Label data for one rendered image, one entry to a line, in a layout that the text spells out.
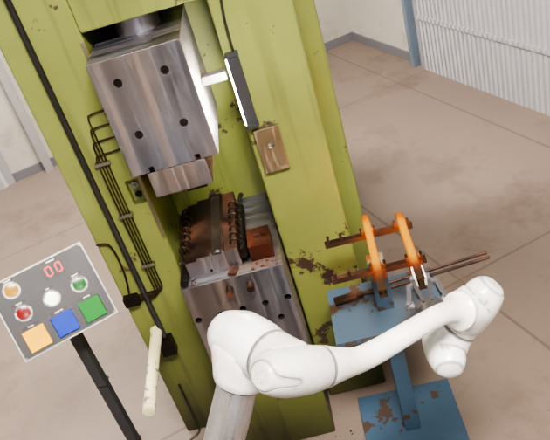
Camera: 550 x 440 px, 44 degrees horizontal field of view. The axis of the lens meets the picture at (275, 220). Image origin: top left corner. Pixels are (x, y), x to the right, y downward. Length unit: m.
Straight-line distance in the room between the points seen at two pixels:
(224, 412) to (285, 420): 1.31
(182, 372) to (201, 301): 0.58
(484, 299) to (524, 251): 1.98
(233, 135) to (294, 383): 1.48
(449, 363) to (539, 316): 1.57
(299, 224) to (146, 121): 0.73
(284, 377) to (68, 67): 1.32
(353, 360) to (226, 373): 0.29
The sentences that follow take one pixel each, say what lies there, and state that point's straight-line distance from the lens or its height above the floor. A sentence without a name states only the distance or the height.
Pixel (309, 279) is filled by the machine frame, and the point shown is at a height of 0.66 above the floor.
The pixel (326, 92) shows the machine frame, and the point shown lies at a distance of 2.83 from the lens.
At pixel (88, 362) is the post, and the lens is 2.68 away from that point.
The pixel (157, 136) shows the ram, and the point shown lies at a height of 1.48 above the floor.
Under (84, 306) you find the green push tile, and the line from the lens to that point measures 2.42.
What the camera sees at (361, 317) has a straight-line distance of 2.48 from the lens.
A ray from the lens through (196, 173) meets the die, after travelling 2.29.
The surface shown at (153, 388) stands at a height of 0.64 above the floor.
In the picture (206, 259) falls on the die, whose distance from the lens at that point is 2.47.
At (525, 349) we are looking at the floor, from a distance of 3.25.
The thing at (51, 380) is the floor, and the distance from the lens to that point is 3.95.
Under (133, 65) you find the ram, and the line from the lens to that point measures 2.16.
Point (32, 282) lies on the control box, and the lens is 2.43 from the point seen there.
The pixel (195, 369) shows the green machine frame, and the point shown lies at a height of 0.36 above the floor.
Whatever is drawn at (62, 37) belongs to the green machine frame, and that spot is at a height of 1.83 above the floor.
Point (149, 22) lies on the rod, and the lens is 2.33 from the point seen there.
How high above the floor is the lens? 2.31
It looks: 31 degrees down
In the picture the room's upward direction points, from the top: 17 degrees counter-clockwise
